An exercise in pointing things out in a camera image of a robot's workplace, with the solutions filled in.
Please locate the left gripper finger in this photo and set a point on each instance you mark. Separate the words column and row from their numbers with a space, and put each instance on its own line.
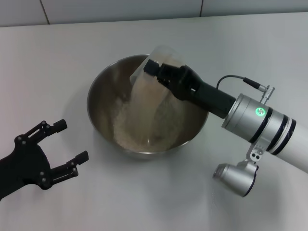
column 60, row 125
column 65, row 173

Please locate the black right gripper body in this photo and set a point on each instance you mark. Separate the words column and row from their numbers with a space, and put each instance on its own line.
column 207, row 96

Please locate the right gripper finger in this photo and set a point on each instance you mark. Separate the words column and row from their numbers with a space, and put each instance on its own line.
column 163, row 83
column 151, row 68

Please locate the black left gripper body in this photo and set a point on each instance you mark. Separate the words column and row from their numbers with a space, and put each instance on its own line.
column 26, row 166

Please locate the clear plastic measuring cup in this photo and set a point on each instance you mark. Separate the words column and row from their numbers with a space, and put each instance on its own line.
column 163, row 54

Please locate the stainless steel mixing bowl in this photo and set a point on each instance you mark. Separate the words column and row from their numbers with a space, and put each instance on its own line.
column 106, row 96

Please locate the white rice grains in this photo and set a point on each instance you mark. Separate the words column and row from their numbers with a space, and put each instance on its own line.
column 134, row 130

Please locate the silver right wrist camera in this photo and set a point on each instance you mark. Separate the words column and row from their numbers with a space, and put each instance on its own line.
column 231, row 175

